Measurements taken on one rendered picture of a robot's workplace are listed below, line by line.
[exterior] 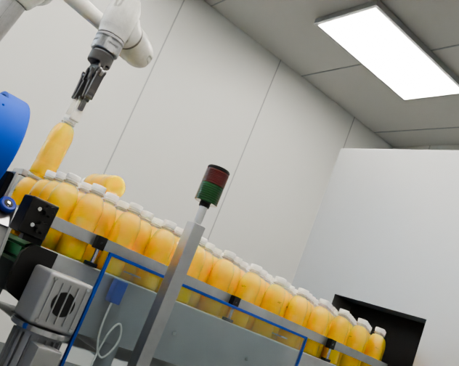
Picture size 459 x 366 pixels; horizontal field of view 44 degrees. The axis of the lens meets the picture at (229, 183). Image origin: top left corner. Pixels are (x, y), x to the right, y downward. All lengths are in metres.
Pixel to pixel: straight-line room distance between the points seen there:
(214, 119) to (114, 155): 1.02
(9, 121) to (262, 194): 4.17
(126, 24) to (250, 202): 3.74
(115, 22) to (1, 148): 0.58
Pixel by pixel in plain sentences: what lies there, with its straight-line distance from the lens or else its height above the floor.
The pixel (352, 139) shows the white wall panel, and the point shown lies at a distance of 6.29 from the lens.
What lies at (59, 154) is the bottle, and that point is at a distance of 1.74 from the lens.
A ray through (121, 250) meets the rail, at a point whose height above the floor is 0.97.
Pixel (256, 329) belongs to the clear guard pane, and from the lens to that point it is 1.80.
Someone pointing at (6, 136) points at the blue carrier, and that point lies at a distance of 1.48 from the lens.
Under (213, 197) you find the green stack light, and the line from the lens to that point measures 1.46.
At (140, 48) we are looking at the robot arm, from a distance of 1.95.
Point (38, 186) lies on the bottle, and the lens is 1.66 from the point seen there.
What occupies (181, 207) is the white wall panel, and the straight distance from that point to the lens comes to 4.99.
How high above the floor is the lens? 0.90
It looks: 13 degrees up
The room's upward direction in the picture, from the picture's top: 22 degrees clockwise
